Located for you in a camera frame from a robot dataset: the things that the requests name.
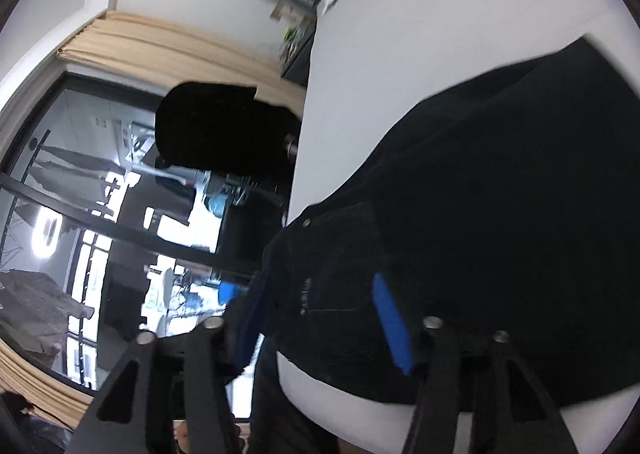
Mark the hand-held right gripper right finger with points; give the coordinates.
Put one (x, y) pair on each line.
(395, 329)

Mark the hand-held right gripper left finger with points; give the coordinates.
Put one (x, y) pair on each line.
(249, 319)

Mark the person's right hand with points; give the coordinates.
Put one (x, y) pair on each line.
(182, 436)

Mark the black hanging garment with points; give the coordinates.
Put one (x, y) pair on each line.
(215, 128)

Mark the beige curtain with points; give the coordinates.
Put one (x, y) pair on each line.
(45, 384)
(175, 53)

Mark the glass sliding door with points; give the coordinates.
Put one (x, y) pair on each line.
(90, 173)

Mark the grey nightstand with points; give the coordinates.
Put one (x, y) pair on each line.
(300, 63)

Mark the white bed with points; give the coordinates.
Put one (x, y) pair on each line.
(400, 33)

